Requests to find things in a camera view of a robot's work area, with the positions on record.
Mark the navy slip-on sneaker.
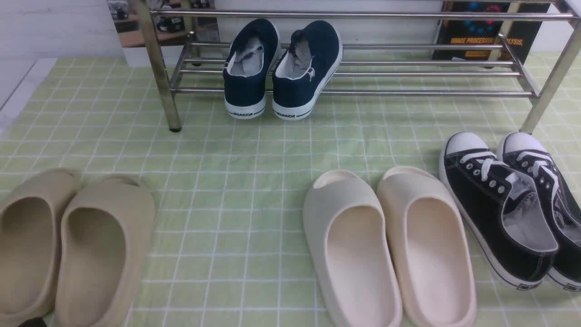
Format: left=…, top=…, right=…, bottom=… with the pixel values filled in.
left=272, top=20, right=343, bottom=121
left=222, top=19, right=282, bottom=119

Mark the left navy slip-on sneaker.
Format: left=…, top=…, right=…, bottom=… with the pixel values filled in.
left=222, top=19, right=282, bottom=119

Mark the black object bottom left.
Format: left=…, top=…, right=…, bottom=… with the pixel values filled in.
left=18, top=317, right=47, bottom=327

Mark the left cream foam slide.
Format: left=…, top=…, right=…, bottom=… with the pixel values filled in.
left=302, top=169, right=403, bottom=327

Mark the right cream foam slide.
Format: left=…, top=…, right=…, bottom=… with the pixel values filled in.
left=376, top=166, right=477, bottom=327

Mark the metal shoe rack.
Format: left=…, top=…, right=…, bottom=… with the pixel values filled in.
left=135, top=0, right=580, bottom=133

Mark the photo poster behind rack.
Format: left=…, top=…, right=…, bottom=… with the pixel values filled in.
left=107, top=0, right=220, bottom=48

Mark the black image processing poster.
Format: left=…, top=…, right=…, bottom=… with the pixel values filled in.
left=432, top=1, right=542, bottom=63

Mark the black canvas sneaker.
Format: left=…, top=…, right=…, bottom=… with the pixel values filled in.
left=497, top=132, right=581, bottom=292
left=438, top=132, right=559, bottom=290

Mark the tan foam slide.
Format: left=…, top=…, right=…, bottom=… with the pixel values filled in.
left=55, top=174, right=157, bottom=327
left=0, top=168, right=81, bottom=327

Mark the right tan foam slide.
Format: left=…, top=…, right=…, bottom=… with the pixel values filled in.
left=55, top=174, right=157, bottom=327

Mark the green checkered floor cloth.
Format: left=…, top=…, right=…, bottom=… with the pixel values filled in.
left=0, top=51, right=581, bottom=327

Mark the left tan foam slide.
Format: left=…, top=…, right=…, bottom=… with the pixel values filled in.
left=0, top=168, right=81, bottom=327

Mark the cream foam slide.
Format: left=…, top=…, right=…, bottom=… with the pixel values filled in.
left=302, top=169, right=403, bottom=327
left=376, top=166, right=477, bottom=327

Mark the right navy slip-on sneaker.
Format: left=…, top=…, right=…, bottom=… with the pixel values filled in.
left=272, top=20, right=343, bottom=121

